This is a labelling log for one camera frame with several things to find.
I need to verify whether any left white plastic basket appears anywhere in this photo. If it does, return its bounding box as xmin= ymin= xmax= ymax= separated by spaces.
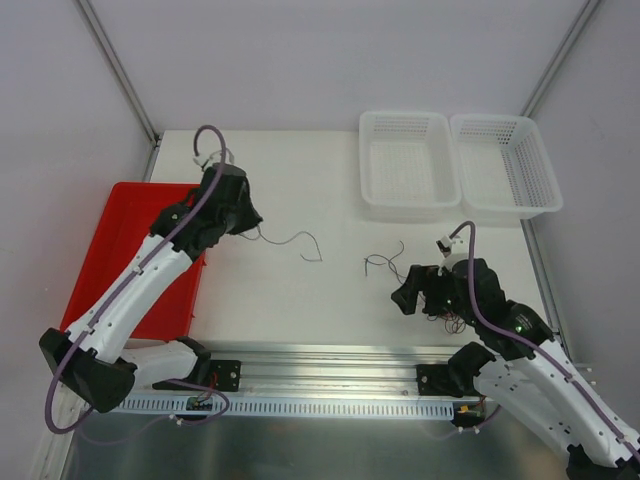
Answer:
xmin=358 ymin=111 xmax=462 ymax=217

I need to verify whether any right aluminium frame post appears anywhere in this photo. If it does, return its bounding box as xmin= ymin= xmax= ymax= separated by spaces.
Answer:
xmin=520 ymin=0 xmax=606 ymax=118

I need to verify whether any aluminium frame post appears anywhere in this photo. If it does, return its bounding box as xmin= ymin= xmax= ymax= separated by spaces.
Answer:
xmin=74 ymin=0 xmax=161 ymax=147
xmin=520 ymin=0 xmax=606 ymax=118

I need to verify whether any right white plastic basket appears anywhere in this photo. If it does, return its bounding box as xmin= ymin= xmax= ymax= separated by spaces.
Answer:
xmin=449 ymin=114 xmax=564 ymax=224

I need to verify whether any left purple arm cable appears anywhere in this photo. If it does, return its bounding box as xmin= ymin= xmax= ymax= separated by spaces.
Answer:
xmin=45 ymin=125 xmax=232 ymax=435

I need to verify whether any white slotted cable duct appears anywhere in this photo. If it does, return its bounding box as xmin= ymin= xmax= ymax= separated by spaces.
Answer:
xmin=114 ymin=394 xmax=454 ymax=421

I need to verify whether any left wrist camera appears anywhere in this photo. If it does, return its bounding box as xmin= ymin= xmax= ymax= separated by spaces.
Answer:
xmin=193 ymin=148 xmax=235 ymax=171

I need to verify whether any aluminium table rail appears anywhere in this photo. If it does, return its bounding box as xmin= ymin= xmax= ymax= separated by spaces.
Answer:
xmin=202 ymin=340 xmax=459 ymax=399

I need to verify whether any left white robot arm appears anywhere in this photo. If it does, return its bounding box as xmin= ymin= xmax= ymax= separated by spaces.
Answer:
xmin=39 ymin=163 xmax=262 ymax=413

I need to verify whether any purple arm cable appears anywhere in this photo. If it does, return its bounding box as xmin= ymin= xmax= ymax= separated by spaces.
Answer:
xmin=447 ymin=220 xmax=640 ymax=461
xmin=45 ymin=125 xmax=232 ymax=435

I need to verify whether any white plastic basket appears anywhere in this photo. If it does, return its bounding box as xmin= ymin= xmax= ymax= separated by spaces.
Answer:
xmin=358 ymin=111 xmax=462 ymax=217
xmin=449 ymin=114 xmax=564 ymax=224

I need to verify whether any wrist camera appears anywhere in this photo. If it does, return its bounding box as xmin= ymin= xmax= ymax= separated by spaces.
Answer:
xmin=436 ymin=236 xmax=469 ymax=272
xmin=193 ymin=148 xmax=235 ymax=171

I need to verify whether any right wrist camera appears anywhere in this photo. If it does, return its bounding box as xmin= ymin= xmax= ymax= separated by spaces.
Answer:
xmin=436 ymin=236 xmax=469 ymax=272

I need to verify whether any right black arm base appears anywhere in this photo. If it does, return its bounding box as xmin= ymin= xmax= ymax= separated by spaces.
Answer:
xmin=416 ymin=364 xmax=460 ymax=397

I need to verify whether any red plastic tray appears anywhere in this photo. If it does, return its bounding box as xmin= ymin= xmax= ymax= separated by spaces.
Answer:
xmin=60 ymin=182 xmax=205 ymax=341

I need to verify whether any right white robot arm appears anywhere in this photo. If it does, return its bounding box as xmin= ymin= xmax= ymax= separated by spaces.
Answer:
xmin=391 ymin=259 xmax=639 ymax=479

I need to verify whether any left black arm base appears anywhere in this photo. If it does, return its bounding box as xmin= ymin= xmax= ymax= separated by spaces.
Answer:
xmin=152 ymin=359 xmax=242 ymax=392

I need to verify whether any left aluminium frame post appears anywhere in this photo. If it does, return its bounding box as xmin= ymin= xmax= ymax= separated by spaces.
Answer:
xmin=74 ymin=0 xmax=161 ymax=147

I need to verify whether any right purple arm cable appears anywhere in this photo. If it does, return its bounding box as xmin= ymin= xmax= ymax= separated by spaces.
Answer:
xmin=447 ymin=220 xmax=640 ymax=461

